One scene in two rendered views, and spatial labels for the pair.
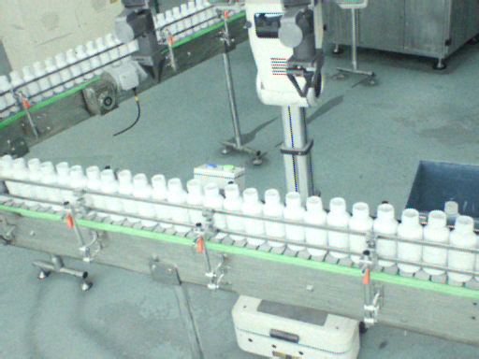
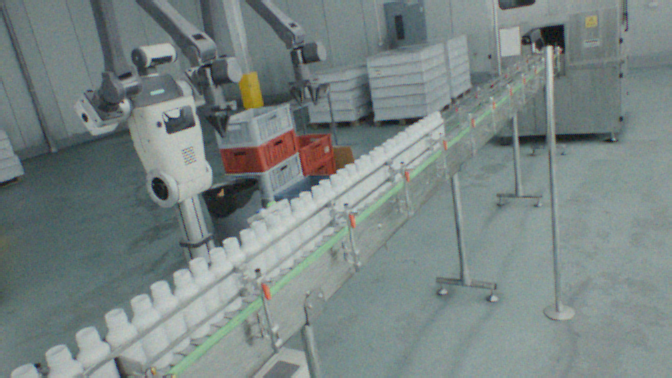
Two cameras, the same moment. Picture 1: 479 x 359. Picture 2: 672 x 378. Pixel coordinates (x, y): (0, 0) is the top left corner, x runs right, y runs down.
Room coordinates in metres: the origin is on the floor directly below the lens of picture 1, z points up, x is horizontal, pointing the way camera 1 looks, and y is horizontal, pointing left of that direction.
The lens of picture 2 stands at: (1.08, 1.65, 1.63)
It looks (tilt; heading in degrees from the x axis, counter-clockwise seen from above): 17 degrees down; 275
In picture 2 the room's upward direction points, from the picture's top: 10 degrees counter-clockwise
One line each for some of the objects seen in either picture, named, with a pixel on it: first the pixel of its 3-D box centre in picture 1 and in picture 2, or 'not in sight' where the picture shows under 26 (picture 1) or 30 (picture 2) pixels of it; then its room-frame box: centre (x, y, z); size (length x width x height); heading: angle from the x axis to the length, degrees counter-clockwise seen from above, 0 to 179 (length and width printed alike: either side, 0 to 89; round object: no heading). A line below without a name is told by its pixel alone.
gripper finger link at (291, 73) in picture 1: (303, 78); (310, 93); (1.29, -0.18, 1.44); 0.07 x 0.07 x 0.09; 61
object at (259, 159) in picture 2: not in sight; (260, 150); (2.08, -2.55, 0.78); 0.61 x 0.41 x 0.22; 68
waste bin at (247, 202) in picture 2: not in sight; (239, 224); (2.25, -2.01, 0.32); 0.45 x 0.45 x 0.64
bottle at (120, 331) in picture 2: (14, 179); (126, 347); (1.66, 0.77, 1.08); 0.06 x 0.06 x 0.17
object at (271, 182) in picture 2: not in sight; (266, 174); (2.08, -2.54, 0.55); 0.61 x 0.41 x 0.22; 69
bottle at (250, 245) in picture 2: (113, 194); (253, 258); (1.46, 0.41, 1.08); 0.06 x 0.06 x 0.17
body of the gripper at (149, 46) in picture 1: (148, 43); (214, 97); (1.52, 0.21, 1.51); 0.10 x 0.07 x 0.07; 152
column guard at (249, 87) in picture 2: not in sight; (251, 97); (3.80, -10.00, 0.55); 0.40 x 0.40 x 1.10; 62
